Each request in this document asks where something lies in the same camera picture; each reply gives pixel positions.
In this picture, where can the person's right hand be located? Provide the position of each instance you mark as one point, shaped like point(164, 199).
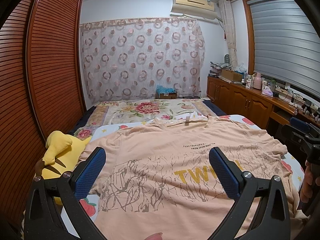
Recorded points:
point(306, 191)

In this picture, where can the beige wall air conditioner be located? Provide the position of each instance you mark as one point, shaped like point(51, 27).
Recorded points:
point(199, 8)

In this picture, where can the yellow pikachu plush toy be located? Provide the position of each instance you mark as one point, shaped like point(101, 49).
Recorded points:
point(62, 154)

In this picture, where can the purple tissue pack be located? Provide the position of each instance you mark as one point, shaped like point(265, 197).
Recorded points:
point(267, 91)

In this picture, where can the peach printed t-shirt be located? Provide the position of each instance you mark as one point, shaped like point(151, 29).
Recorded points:
point(157, 177)

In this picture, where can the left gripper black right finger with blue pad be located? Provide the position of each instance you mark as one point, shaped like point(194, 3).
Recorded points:
point(271, 219)

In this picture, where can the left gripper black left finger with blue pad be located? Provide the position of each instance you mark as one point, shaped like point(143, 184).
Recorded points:
point(42, 220)

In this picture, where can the white strawberry flower board cover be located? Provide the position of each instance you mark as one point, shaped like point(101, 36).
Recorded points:
point(93, 199)

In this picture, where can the beige tied side curtain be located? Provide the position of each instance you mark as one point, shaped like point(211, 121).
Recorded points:
point(229, 28)

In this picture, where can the cardboard box on sideboard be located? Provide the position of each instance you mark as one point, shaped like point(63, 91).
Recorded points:
point(231, 75)

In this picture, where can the pink circle pattern curtain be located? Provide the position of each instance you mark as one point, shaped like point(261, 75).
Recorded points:
point(129, 59)

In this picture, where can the floral quilt bedspread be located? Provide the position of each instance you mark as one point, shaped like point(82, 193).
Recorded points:
point(120, 112)

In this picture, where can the wooden louvered wardrobe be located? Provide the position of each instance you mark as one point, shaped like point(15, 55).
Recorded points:
point(41, 91)

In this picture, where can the stack of folded cloths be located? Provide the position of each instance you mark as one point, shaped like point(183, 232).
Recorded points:
point(217, 68)

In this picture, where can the grey window roller blind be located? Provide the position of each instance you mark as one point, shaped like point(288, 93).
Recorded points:
point(286, 46)

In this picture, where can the cardboard box with blue items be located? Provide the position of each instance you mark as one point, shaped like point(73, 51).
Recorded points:
point(165, 93)

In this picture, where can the pink thermos jug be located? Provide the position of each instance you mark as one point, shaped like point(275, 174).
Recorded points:
point(257, 81)

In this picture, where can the wooden sideboard cabinet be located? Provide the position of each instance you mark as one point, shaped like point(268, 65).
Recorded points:
point(265, 112)

